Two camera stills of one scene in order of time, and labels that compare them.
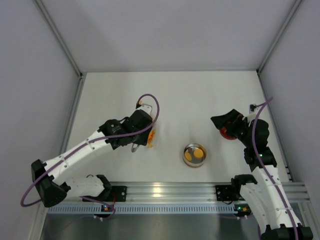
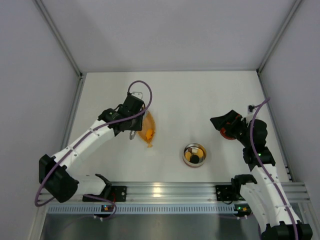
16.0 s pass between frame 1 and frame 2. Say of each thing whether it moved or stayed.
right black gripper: stayed
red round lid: stayed
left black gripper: moved
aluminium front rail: stayed
